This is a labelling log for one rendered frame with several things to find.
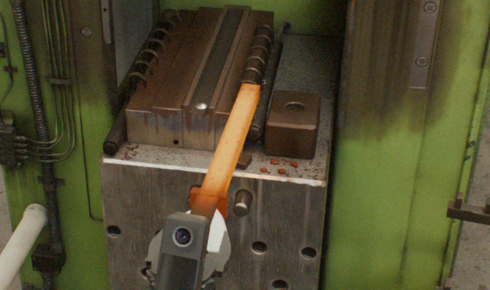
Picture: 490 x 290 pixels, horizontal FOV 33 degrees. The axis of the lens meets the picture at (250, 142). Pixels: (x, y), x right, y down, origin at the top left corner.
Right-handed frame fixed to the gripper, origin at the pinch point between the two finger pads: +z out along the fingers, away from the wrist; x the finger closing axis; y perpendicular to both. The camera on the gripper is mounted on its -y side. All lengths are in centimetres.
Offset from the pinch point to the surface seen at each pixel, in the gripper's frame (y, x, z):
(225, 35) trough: 10, -11, 66
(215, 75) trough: 9, -10, 50
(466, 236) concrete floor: 109, 54, 139
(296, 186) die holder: 17.5, 8.2, 30.8
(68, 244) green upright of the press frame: 53, -41, 49
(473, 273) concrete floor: 109, 56, 121
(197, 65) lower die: 9, -13, 52
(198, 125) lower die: 11.5, -9.4, 36.2
